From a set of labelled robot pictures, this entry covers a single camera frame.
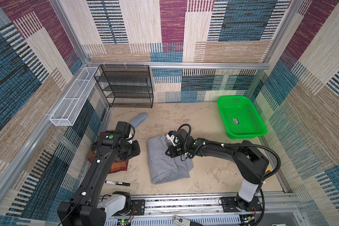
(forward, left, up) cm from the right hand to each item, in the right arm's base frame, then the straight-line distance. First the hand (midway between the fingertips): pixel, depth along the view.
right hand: (167, 155), depth 85 cm
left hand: (-2, +15, +11) cm, 18 cm away
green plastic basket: (+30, -55, -6) cm, 63 cm away
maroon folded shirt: (-5, +28, -3) cm, 29 cm away
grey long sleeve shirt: (-7, +2, -2) cm, 8 cm away
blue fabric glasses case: (+32, +21, -5) cm, 38 cm away
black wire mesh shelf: (+53, +31, +10) cm, 62 cm away
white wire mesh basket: (+13, +48, +28) cm, 57 cm away
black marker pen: (-13, +29, -6) cm, 32 cm away
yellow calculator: (-8, -59, -6) cm, 60 cm away
